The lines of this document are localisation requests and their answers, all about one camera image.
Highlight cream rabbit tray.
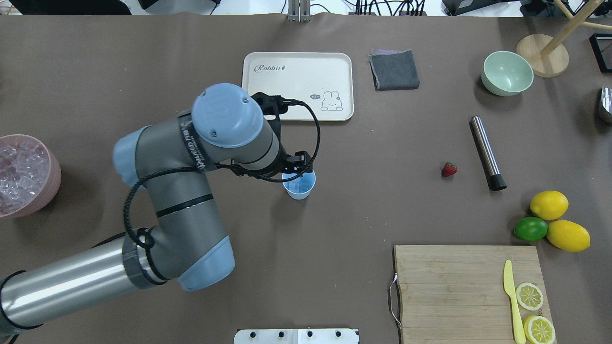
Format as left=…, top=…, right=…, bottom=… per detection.
left=242, top=52, right=354, bottom=122

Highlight steel muddler black tip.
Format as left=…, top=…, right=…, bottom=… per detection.
left=469, top=116, right=507, bottom=191

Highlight red strawberry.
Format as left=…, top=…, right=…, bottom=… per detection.
left=441, top=161, right=458, bottom=178

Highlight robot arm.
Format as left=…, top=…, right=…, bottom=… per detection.
left=1, top=83, right=317, bottom=342

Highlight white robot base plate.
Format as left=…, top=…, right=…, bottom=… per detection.
left=233, top=328, right=360, bottom=344

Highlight yellow lemon upper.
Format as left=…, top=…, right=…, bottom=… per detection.
left=529, top=190, right=569, bottom=221

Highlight lemon slice upper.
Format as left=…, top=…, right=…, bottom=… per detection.
left=515, top=282, right=544, bottom=311

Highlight pink bowl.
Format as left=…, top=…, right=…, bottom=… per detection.
left=1, top=134, right=62, bottom=218

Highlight yellow plastic knife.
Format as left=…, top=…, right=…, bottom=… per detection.
left=503, top=260, right=526, bottom=344

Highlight black frame tray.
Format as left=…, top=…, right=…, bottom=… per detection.
left=589, top=33, right=612, bottom=73

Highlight steel ice scoop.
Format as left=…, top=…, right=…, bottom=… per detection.
left=597, top=85, right=612, bottom=126

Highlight light blue cup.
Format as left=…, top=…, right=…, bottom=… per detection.
left=283, top=171, right=316, bottom=200

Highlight bamboo cutting board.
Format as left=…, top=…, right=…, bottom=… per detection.
left=392, top=245, right=546, bottom=344

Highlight pile of clear ice cubes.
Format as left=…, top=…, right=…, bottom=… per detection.
left=0, top=139, right=50, bottom=214

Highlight lemon slice lower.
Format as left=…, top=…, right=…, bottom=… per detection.
left=523, top=315, right=557, bottom=344

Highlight aluminium frame post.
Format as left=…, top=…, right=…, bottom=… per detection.
left=287, top=0, right=312, bottom=22

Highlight grey folded cloth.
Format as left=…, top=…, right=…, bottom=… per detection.
left=369, top=49, right=420, bottom=91

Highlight lemon slice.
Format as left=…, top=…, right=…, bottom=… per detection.
left=515, top=282, right=544, bottom=311
left=523, top=315, right=557, bottom=344

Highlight yellow lemon lower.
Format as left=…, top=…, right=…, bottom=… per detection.
left=546, top=220, right=590, bottom=252

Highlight green lime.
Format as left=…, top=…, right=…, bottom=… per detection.
left=513, top=217, right=549, bottom=242

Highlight wooden mug tree stand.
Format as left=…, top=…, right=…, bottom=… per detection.
left=516, top=0, right=611, bottom=78

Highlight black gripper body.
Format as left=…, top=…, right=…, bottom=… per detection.
left=251, top=92, right=313, bottom=175

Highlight mint green bowl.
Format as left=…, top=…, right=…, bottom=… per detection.
left=481, top=51, right=534, bottom=97

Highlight yellow lemon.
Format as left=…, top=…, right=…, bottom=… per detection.
left=529, top=190, right=569, bottom=221
left=546, top=220, right=590, bottom=252

